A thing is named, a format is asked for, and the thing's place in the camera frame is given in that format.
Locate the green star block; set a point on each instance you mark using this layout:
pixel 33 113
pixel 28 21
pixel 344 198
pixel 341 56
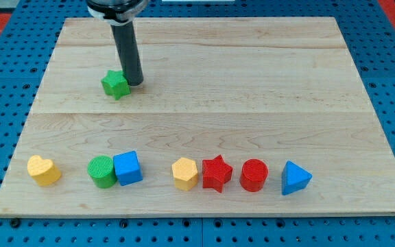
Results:
pixel 115 84

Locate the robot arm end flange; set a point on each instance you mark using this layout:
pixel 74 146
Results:
pixel 116 12

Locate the red star block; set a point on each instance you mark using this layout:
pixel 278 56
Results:
pixel 216 173

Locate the light wooden board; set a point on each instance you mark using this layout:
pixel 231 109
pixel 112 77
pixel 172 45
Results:
pixel 276 89

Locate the yellow hexagon block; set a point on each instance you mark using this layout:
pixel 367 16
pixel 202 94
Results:
pixel 185 174

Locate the red cylinder block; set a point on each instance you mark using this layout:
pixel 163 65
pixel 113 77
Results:
pixel 254 173

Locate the blue cube block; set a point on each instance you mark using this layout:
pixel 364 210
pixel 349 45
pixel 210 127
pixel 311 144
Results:
pixel 127 168

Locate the green cylinder block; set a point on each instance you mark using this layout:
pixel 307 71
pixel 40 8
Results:
pixel 101 169

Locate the blue triangle block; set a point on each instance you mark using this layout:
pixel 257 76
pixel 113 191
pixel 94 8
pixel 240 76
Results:
pixel 294 178

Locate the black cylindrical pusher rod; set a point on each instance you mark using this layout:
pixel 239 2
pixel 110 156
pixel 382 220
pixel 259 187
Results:
pixel 127 49

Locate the yellow heart block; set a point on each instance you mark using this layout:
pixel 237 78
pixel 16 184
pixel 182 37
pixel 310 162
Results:
pixel 43 171

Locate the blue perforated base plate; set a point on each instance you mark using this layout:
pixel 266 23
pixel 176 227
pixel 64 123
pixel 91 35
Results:
pixel 26 44

